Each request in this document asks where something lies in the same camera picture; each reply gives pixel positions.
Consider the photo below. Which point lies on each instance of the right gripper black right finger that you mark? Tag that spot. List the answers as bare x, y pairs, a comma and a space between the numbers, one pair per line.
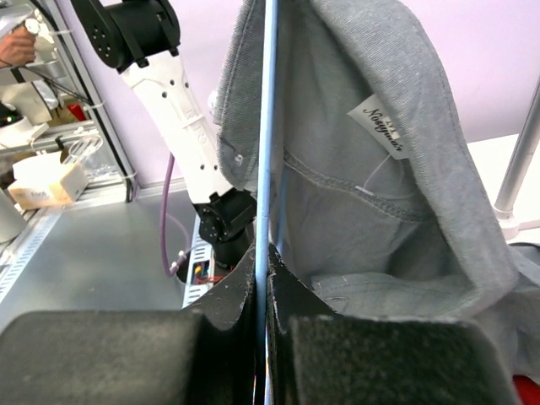
317, 356

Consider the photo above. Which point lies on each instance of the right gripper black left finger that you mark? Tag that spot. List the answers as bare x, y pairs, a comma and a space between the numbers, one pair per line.
202, 354

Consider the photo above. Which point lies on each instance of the grey button shirt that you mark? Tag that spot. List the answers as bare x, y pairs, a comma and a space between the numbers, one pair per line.
386, 214

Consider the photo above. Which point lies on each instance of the blue wire hanger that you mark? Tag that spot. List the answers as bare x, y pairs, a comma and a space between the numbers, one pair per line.
269, 57

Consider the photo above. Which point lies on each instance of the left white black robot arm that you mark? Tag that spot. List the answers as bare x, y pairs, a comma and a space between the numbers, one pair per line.
141, 41

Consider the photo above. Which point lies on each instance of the red black plaid shirt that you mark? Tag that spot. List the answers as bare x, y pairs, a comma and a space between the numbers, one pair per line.
527, 389

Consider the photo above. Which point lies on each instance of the person hand in background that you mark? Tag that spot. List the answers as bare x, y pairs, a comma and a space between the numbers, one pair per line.
17, 48

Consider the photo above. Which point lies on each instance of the silver clothes rack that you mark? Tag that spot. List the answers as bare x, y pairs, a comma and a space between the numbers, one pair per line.
520, 160

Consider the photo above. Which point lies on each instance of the clear plastic cup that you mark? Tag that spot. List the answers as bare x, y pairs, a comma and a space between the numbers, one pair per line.
89, 153

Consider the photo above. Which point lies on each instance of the cardboard box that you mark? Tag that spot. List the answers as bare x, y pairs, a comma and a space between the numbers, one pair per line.
43, 181

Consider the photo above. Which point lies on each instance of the slotted grey cable duct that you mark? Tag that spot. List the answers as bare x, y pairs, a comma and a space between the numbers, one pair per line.
17, 254

